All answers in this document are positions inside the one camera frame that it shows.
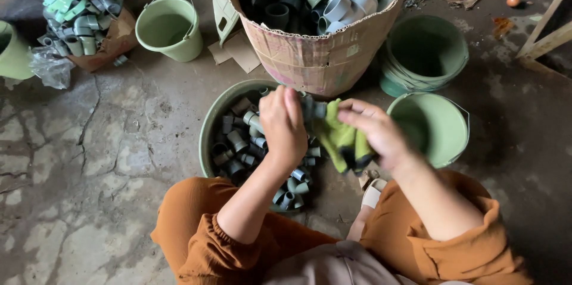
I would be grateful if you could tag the wooden frame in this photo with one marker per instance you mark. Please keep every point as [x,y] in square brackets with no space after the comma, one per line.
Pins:
[547,30]

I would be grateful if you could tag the beige sandal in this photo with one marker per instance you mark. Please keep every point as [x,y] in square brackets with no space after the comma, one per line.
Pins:
[372,193]

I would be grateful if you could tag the cardboard carton of pipe fittings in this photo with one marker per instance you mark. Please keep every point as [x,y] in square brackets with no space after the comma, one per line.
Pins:
[313,30]

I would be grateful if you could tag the flat cardboard piece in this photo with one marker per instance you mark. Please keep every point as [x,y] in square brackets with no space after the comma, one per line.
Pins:
[237,52]

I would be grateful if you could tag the person's orange trousers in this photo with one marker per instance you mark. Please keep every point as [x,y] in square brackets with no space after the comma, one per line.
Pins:
[277,236]

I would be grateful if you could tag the stack of green buckets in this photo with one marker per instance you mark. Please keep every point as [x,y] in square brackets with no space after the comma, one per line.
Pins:
[422,54]

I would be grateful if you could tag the person's right hand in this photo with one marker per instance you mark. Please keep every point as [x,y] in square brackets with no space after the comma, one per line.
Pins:
[380,135]

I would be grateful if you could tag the clear plastic bag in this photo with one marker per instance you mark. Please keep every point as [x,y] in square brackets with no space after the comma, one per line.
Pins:
[51,68]

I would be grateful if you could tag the person's left fingers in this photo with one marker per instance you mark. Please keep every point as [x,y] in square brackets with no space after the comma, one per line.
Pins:
[279,97]

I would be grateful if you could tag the pale green bucket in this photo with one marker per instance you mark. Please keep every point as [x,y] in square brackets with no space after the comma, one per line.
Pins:
[12,52]

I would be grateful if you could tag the heap of grey pipe fittings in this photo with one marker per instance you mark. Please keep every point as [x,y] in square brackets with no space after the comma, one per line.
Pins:
[80,12]

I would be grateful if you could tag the grey pipe fitting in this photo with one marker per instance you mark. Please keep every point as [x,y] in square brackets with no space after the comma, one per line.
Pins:
[313,108]

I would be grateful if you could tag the person's beige shirt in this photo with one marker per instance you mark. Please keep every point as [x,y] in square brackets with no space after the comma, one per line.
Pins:
[339,265]

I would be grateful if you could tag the green plastic stool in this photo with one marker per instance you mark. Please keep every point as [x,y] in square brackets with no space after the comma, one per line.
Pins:
[223,5]

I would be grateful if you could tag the person's left hand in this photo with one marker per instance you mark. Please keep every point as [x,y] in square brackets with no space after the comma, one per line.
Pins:
[281,128]

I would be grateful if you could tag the green basin of pipe fittings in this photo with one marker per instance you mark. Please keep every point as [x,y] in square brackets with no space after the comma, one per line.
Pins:
[232,142]

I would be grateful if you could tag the green cleaning cloth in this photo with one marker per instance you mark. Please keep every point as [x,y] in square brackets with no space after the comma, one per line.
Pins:
[342,139]

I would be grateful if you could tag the orange round object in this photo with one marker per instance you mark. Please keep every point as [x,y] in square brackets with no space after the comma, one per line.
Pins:
[513,0]

